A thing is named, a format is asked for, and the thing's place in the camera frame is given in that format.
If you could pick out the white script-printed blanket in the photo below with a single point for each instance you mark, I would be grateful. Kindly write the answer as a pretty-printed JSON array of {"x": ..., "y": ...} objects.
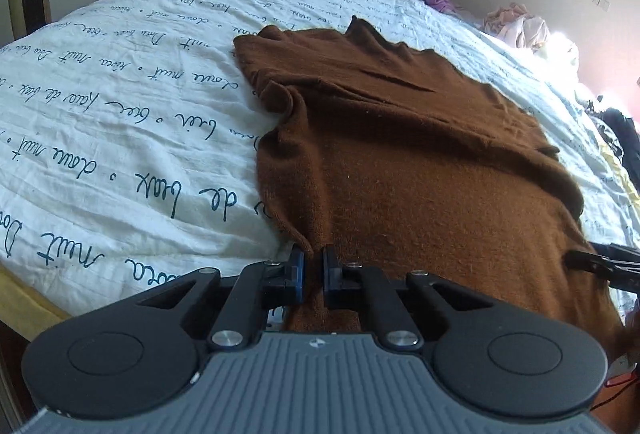
[{"x": 125, "y": 113}]

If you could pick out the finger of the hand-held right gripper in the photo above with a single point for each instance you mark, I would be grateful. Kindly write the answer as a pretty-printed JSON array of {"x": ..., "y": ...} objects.
[{"x": 607, "y": 264}]

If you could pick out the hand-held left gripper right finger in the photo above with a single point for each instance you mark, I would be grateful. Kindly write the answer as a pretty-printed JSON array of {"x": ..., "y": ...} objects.
[{"x": 328, "y": 275}]

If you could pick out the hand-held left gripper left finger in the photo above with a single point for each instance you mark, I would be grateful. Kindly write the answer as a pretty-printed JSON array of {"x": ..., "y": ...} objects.
[{"x": 298, "y": 275}]

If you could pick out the pile of pale clothes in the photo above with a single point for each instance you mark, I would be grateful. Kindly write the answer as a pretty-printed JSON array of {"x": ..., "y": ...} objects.
[{"x": 525, "y": 28}]

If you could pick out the brown knit sweater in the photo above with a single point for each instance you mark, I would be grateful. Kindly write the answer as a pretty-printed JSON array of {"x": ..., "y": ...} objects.
[{"x": 410, "y": 163}]

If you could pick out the dark clothes heap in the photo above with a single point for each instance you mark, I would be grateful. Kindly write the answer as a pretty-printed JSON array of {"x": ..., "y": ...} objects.
[{"x": 617, "y": 128}]

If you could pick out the purple cloth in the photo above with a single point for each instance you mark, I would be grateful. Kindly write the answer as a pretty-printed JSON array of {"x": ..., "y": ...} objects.
[{"x": 437, "y": 1}]

